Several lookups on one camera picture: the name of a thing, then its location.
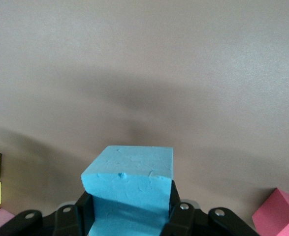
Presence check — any blue foam cube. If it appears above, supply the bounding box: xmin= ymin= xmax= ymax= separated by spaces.
xmin=81 ymin=145 xmax=174 ymax=236

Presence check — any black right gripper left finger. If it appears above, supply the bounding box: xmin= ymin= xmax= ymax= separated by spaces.
xmin=52 ymin=190 xmax=94 ymax=236

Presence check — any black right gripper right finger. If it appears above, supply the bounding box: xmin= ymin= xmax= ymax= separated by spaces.
xmin=161 ymin=180 xmax=202 ymax=236

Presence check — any red foam cube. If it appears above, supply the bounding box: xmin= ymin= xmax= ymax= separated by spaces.
xmin=252 ymin=187 xmax=289 ymax=236

